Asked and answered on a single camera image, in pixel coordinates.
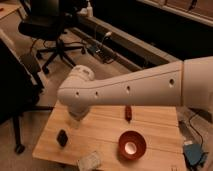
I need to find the dark red elongated object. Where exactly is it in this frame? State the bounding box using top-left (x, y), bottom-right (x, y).
top-left (125, 106), bottom-right (132, 122)

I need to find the black office chair near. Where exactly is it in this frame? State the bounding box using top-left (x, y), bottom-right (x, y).
top-left (0, 38), bottom-right (52, 154)

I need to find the white spray bottle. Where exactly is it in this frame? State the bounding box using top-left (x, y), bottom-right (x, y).
top-left (87, 0), bottom-right (93, 17)

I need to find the small black object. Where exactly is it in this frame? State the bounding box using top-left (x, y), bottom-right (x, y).
top-left (57, 130), bottom-right (68, 147)

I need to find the black office chair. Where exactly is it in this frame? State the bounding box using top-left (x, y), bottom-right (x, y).
top-left (0, 38), bottom-right (52, 154)
top-left (18, 0), bottom-right (87, 74)

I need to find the black office chair far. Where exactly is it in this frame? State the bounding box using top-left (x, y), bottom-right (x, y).
top-left (18, 0), bottom-right (87, 74)

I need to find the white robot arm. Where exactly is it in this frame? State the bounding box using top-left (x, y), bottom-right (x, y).
top-left (58, 56), bottom-right (213, 120)

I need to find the red ceramic bowl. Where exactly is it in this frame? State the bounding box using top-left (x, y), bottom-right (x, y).
top-left (118, 131), bottom-right (146, 160)

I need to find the blue box on floor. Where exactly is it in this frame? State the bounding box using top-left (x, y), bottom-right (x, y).
top-left (183, 142), bottom-right (207, 167)

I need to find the black power strip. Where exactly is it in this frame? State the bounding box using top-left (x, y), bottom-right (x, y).
top-left (87, 45), bottom-right (116, 64)

